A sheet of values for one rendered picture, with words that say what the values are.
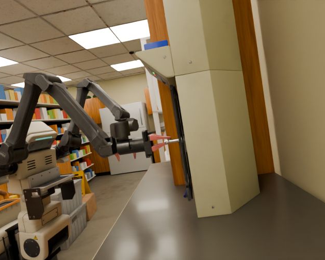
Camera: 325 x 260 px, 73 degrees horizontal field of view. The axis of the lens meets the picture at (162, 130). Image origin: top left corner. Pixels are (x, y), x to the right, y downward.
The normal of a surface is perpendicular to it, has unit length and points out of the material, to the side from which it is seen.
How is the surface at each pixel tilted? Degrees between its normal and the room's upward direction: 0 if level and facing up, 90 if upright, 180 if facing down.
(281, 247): 0
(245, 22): 90
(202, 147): 90
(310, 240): 0
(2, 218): 92
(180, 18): 90
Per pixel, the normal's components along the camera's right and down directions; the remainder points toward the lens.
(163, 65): -0.09, 0.07
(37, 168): 0.97, -0.01
